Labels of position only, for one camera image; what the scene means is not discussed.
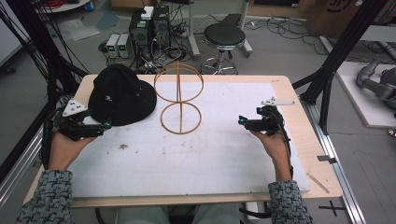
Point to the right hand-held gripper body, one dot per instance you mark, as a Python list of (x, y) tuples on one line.
[(267, 123)]

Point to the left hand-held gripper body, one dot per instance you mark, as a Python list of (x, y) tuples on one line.
[(81, 129)]

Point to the black bucket hat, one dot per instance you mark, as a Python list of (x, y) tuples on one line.
[(121, 93)]

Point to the wooden hat stand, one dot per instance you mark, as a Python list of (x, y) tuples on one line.
[(179, 93)]

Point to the person's right hand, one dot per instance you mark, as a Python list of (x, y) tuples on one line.
[(275, 146)]

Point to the person's left hand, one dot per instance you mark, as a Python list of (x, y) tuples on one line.
[(62, 151)]

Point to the white foam mat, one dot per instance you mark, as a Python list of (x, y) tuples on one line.
[(193, 161)]

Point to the grey tape piece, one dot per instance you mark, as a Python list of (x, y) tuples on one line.
[(327, 159)]

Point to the thin wooden stick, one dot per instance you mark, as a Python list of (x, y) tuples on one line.
[(317, 183)]

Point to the grey power supply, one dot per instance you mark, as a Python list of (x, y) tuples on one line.
[(124, 46), (112, 45)]

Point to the black round stool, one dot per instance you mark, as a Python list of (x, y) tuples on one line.
[(224, 35)]

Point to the white table leg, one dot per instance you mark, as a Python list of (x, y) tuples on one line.
[(193, 28), (246, 31)]

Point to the white platform board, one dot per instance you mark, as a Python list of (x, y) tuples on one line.
[(358, 102)]

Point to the black computer tower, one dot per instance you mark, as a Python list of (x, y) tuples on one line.
[(140, 35), (161, 26)]

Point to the clear plastic sheet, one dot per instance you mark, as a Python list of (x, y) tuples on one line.
[(79, 29)]

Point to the black tape cross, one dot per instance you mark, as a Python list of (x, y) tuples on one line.
[(332, 207)]

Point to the white box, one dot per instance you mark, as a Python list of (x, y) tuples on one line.
[(147, 13)]

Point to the cardboard box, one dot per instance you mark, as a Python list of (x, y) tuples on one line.
[(339, 15)]

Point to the aluminium rail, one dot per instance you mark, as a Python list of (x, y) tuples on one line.
[(336, 161), (18, 168)]

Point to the black metal frame post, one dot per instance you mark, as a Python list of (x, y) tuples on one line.
[(336, 56), (34, 37)]

